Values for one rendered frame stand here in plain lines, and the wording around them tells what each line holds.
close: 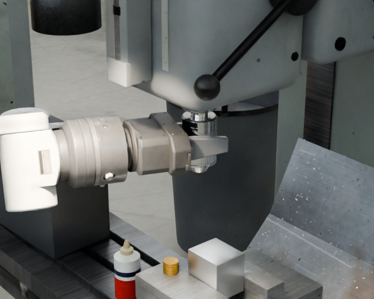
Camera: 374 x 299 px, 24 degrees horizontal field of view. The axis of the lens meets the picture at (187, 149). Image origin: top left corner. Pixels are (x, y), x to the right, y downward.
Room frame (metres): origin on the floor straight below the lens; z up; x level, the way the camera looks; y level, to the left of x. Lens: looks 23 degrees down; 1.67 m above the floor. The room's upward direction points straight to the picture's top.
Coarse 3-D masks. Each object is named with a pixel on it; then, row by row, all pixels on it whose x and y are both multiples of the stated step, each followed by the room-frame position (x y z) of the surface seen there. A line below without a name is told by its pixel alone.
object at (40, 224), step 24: (48, 120) 1.42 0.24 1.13; (0, 192) 1.39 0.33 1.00; (72, 192) 1.30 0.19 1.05; (96, 192) 1.33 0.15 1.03; (0, 216) 1.40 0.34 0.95; (24, 216) 1.33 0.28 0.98; (48, 216) 1.28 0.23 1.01; (72, 216) 1.30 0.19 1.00; (96, 216) 1.33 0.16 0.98; (48, 240) 1.28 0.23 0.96; (72, 240) 1.30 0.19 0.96; (96, 240) 1.33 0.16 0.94
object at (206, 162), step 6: (186, 126) 1.06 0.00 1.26; (216, 126) 1.07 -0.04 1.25; (186, 132) 1.06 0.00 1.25; (192, 132) 1.05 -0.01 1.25; (198, 132) 1.05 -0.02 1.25; (204, 132) 1.05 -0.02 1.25; (210, 132) 1.05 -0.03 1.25; (216, 132) 1.07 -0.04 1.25; (210, 156) 1.05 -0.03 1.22; (216, 156) 1.07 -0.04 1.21; (192, 162) 1.05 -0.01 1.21; (198, 162) 1.05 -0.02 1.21; (204, 162) 1.05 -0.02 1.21; (210, 162) 1.05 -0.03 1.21
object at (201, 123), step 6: (186, 114) 1.07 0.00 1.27; (210, 114) 1.07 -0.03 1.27; (186, 120) 1.06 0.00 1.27; (192, 120) 1.05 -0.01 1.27; (198, 120) 1.05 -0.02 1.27; (204, 120) 1.05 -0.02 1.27; (210, 120) 1.06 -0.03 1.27; (216, 120) 1.07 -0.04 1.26; (192, 126) 1.05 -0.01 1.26; (198, 126) 1.05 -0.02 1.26; (204, 126) 1.05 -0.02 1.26; (210, 126) 1.05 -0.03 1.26
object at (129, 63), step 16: (112, 0) 1.00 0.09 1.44; (128, 0) 0.98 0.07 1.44; (144, 0) 0.99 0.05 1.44; (112, 16) 1.00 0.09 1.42; (128, 16) 0.98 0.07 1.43; (144, 16) 0.99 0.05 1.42; (112, 32) 1.00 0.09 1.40; (128, 32) 0.98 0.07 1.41; (144, 32) 0.99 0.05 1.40; (112, 48) 1.00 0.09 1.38; (128, 48) 0.98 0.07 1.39; (144, 48) 0.99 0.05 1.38; (112, 64) 1.00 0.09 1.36; (128, 64) 0.98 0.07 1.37; (144, 64) 0.99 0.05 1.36; (112, 80) 1.00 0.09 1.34; (128, 80) 0.98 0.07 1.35; (144, 80) 0.99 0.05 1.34
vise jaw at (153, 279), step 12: (144, 276) 1.04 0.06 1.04; (156, 276) 1.04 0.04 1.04; (168, 276) 1.04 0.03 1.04; (180, 276) 1.04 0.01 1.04; (192, 276) 1.04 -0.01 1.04; (144, 288) 1.03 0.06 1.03; (156, 288) 1.01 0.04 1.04; (168, 288) 1.01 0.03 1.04; (180, 288) 1.01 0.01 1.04; (192, 288) 1.01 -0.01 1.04; (204, 288) 1.01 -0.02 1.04
